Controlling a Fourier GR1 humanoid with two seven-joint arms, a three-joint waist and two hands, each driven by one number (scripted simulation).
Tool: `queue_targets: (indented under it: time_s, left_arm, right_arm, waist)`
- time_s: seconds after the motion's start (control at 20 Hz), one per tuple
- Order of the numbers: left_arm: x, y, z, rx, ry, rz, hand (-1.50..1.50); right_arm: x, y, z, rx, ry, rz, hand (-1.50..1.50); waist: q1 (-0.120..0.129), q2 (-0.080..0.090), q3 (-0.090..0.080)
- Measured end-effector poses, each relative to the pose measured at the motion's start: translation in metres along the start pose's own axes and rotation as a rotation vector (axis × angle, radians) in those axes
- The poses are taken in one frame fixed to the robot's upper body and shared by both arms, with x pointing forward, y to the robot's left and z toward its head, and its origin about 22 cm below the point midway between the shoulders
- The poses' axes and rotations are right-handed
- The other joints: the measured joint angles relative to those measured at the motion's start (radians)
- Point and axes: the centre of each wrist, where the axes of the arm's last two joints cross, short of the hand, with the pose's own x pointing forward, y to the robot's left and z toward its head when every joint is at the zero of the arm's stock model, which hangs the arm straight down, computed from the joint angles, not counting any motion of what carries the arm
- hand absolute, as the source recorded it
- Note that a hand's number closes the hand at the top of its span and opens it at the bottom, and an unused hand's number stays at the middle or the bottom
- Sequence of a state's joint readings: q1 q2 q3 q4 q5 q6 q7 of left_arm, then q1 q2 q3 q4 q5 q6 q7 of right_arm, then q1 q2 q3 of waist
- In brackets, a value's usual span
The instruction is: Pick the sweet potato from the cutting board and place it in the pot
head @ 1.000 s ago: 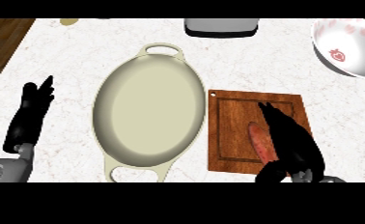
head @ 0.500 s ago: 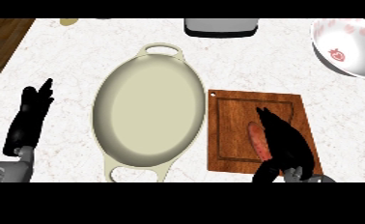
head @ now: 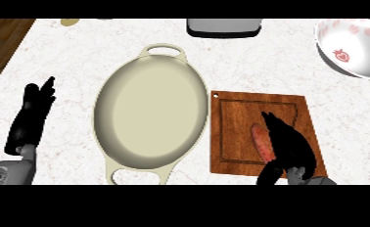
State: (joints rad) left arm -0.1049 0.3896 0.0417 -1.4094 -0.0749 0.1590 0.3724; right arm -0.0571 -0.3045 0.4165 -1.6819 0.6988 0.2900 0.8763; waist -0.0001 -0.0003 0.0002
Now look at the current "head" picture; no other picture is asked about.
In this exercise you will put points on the brown wooden panel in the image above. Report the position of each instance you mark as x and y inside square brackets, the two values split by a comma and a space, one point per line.
[11, 38]

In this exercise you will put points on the cream oval pot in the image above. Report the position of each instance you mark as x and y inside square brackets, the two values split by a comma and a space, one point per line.
[150, 113]

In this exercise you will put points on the grey and black appliance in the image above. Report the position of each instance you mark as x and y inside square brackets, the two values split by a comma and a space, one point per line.
[224, 28]

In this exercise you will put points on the white bowl with strawberry print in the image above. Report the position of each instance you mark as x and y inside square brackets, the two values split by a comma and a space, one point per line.
[344, 46]

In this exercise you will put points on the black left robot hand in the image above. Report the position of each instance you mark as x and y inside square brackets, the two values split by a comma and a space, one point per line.
[29, 120]

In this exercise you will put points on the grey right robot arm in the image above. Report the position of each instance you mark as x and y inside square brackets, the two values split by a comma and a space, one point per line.
[313, 179]

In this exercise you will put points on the brown wooden cutting board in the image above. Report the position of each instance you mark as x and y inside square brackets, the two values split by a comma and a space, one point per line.
[240, 133]

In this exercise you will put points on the reddish sweet potato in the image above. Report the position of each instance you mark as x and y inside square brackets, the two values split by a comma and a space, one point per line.
[261, 141]

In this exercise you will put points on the small tan object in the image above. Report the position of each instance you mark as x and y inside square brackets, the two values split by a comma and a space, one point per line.
[70, 22]

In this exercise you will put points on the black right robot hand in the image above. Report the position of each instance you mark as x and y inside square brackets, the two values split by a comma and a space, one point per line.
[289, 146]

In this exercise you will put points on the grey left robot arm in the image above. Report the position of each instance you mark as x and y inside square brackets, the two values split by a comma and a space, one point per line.
[18, 167]

